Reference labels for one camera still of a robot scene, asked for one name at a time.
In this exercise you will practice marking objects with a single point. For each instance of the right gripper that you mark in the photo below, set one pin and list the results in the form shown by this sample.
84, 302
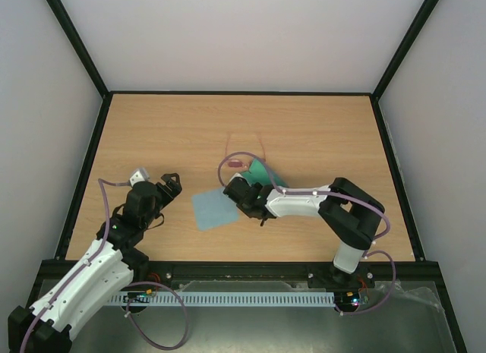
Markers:
235, 191

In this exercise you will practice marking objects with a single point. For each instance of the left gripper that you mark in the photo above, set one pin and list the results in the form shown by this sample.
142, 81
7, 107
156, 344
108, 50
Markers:
175, 187

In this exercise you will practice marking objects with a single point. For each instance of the grey-green glasses case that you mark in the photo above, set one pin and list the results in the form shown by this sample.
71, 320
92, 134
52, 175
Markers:
257, 173

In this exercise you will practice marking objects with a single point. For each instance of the blue cleaning cloth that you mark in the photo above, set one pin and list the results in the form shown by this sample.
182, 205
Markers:
213, 209

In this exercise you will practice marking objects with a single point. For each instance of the pink sunglasses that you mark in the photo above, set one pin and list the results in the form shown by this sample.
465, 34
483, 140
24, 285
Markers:
239, 145

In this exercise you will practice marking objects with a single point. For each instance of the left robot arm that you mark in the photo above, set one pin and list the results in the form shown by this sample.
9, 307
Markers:
112, 262

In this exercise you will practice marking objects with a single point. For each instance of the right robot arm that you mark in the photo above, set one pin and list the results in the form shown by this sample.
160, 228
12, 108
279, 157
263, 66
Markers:
356, 218

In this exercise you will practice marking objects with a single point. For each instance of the left circuit board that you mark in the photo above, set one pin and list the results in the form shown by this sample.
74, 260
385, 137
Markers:
140, 297

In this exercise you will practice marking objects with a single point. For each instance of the circuit board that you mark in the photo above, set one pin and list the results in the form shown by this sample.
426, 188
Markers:
350, 302
140, 297

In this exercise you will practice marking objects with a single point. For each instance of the right circuit board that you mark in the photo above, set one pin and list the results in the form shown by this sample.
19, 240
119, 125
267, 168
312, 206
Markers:
350, 302

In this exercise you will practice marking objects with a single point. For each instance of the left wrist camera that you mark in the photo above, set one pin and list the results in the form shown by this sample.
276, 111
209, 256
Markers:
139, 175

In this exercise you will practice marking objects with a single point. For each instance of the black cage frame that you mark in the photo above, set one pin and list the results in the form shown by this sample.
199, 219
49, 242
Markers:
59, 263

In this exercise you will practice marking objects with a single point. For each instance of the light blue cable duct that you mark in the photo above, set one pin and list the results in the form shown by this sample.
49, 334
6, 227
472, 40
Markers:
234, 299

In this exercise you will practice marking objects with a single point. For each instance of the black aluminium front rail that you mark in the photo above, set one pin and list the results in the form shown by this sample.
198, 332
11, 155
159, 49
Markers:
316, 275

